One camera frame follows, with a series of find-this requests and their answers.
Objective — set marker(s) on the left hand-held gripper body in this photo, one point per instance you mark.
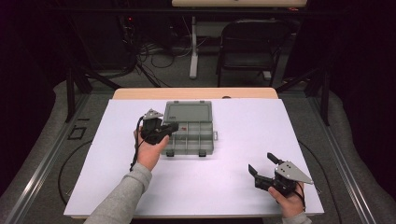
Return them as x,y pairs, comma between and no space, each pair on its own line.
152,132

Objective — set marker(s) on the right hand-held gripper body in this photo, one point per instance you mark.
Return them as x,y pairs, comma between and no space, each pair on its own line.
286,175

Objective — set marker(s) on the grey plastic organizer box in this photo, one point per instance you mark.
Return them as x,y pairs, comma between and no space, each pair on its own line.
196,137

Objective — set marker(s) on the person's left hand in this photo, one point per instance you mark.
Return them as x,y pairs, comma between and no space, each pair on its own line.
149,155

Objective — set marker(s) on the person's right hand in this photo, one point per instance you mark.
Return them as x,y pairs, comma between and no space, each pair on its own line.
291,205

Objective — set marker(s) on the wooden table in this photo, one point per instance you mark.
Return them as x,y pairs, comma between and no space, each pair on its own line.
193,93

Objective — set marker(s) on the white board mat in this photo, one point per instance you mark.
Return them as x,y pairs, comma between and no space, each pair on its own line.
218,183

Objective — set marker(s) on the white desk leg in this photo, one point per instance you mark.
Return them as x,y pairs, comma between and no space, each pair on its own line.
194,62

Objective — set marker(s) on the black metal stand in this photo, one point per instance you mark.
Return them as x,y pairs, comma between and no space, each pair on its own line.
325,99
70,93

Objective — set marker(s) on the black folding chair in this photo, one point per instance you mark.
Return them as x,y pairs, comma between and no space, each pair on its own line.
252,34

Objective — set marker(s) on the aluminium floor rail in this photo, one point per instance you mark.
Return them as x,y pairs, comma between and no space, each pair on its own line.
345,174
43,161

